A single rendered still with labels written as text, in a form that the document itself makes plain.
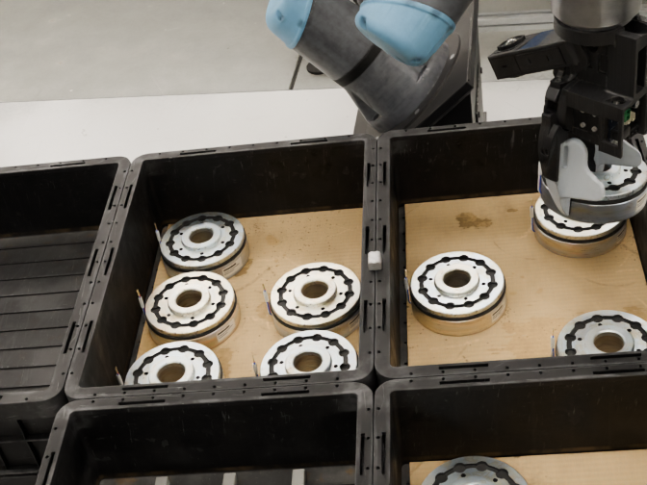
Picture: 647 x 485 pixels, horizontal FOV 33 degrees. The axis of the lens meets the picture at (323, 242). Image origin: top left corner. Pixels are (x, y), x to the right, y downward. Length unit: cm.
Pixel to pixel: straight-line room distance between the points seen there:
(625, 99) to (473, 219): 40
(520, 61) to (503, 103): 73
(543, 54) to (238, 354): 46
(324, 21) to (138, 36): 227
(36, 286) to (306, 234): 34
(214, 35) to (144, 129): 174
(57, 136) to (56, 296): 59
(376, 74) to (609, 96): 53
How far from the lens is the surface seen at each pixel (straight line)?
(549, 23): 316
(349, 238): 133
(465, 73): 142
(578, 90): 100
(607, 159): 111
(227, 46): 350
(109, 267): 122
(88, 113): 195
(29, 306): 137
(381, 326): 107
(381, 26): 94
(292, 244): 134
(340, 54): 146
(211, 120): 184
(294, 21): 145
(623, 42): 97
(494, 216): 134
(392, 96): 147
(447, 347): 118
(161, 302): 126
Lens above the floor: 168
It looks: 39 degrees down
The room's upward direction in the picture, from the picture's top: 11 degrees counter-clockwise
